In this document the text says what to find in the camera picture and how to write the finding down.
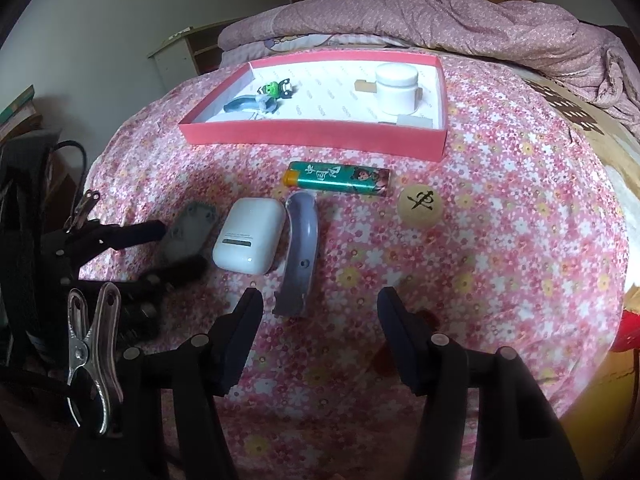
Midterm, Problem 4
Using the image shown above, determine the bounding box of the white plastic jar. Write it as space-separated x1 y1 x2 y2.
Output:
375 62 420 116

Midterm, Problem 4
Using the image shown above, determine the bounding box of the metal spring clip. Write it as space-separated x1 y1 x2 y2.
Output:
64 189 101 233
66 282 123 436

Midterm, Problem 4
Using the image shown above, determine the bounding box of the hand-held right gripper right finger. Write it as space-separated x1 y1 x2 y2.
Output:
376 286 583 480

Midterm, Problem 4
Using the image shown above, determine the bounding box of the stack of books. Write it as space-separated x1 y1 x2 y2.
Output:
0 85 43 141

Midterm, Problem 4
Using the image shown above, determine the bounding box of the grey plastic plate with holes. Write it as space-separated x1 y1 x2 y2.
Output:
165 201 218 266

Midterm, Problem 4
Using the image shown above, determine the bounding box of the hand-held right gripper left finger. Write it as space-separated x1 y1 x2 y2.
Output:
60 287 265 480

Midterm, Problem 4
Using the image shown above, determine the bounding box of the yellow and red cloth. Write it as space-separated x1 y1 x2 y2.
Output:
560 290 640 480

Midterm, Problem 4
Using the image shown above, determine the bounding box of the round wooden chess piece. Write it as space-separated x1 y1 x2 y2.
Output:
397 183 442 223

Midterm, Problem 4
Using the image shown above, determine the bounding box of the long grey curved plastic piece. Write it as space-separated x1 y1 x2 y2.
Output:
272 190 320 320

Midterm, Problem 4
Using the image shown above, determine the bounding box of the pink floral bedsheet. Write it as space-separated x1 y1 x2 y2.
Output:
80 52 631 480

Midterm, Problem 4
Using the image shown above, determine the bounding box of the shallow pink cardboard box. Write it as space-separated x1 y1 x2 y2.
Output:
178 53 448 162

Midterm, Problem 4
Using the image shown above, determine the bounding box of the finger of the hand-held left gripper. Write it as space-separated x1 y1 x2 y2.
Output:
120 255 208 311
60 220 168 261

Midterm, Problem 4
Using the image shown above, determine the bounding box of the green printed lighter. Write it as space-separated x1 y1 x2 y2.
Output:
283 161 391 197

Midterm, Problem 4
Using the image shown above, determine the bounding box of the purple floral quilt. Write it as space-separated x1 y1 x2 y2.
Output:
218 0 640 133

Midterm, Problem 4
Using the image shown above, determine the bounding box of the small grey plastic piece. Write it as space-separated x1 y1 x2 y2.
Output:
255 92 281 116

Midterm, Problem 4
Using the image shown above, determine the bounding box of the white bedside cabinet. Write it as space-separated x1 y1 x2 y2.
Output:
146 19 246 93

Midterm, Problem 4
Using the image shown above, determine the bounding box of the blue curved plastic piece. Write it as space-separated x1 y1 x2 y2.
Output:
222 95 261 113

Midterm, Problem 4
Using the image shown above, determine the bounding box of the white earbuds case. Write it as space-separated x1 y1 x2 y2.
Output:
212 197 286 276

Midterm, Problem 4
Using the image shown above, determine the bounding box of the green toy figure keychain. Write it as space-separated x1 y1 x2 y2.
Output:
257 78 296 101

